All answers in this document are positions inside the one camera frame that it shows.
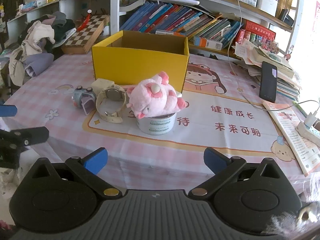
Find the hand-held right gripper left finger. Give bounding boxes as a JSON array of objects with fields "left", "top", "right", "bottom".
[{"left": 25, "top": 147, "right": 123, "bottom": 200}]

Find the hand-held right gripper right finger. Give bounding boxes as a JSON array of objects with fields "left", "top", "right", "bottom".
[{"left": 188, "top": 147, "right": 288, "bottom": 200}]

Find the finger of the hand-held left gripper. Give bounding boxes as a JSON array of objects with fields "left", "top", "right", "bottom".
[
  {"left": 0, "top": 126, "right": 50, "bottom": 147},
  {"left": 0, "top": 104, "right": 18, "bottom": 117}
]

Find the grey toy camera watch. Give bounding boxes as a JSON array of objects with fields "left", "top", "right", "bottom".
[{"left": 72, "top": 86, "right": 97, "bottom": 115}]

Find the white tape roll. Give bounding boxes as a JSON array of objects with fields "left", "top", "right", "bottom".
[{"left": 136, "top": 112, "right": 177, "bottom": 135}]

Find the white wristwatch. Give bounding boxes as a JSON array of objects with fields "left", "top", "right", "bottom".
[{"left": 96, "top": 84, "right": 128, "bottom": 123}]

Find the pink plush toy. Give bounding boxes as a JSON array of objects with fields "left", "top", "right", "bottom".
[{"left": 127, "top": 71, "right": 187, "bottom": 119}]

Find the yellow cardboard box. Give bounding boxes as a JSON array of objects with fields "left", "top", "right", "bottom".
[{"left": 91, "top": 30, "right": 190, "bottom": 93}]

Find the pink checked printed tablecloth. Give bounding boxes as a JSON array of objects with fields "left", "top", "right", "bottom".
[{"left": 0, "top": 52, "right": 320, "bottom": 205}]

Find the lilac cloth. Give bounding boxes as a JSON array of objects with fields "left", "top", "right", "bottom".
[{"left": 24, "top": 53, "right": 54, "bottom": 77}]

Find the cream rectangular block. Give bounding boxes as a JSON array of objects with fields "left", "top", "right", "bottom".
[{"left": 90, "top": 78, "right": 115, "bottom": 90}]

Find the pile of clothes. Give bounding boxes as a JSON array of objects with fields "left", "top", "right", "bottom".
[{"left": 0, "top": 11, "right": 77, "bottom": 88}]

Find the orange and white booklet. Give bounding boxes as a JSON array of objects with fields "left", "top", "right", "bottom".
[{"left": 262, "top": 101, "right": 320, "bottom": 175}]

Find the black phone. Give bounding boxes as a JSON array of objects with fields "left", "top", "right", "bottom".
[{"left": 259, "top": 61, "right": 278, "bottom": 103}]

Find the white power strip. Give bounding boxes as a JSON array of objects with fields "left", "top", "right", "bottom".
[{"left": 295, "top": 120, "right": 320, "bottom": 148}]

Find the white plugged-in charger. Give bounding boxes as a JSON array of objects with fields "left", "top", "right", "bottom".
[{"left": 304, "top": 112, "right": 318, "bottom": 128}]

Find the wooden chessboard box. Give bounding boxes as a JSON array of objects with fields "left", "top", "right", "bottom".
[{"left": 61, "top": 14, "right": 110, "bottom": 55}]

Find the red tassel ornament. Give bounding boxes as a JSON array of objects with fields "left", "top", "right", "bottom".
[{"left": 76, "top": 9, "right": 93, "bottom": 32}]

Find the pile of papers and books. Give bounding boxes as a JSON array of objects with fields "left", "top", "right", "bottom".
[{"left": 235, "top": 39, "right": 303, "bottom": 103}]

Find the red box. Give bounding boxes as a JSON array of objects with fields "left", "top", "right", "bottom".
[{"left": 235, "top": 19, "right": 277, "bottom": 45}]

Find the row of books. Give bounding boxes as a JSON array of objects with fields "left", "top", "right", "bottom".
[{"left": 119, "top": 1, "right": 244, "bottom": 47}]

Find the white bookshelf unit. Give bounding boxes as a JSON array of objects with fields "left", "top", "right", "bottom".
[{"left": 110, "top": 0, "right": 303, "bottom": 55}]

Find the black desk gadget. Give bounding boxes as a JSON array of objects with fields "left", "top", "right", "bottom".
[{"left": 279, "top": 9, "right": 294, "bottom": 27}]

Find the white storage box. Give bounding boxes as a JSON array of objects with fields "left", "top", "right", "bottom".
[{"left": 257, "top": 0, "right": 278, "bottom": 17}]

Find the curved wall shelf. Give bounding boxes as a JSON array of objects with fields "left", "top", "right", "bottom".
[{"left": 6, "top": 0, "right": 112, "bottom": 43}]

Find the white cable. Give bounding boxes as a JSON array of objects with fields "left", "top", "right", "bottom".
[{"left": 225, "top": 0, "right": 320, "bottom": 112}]

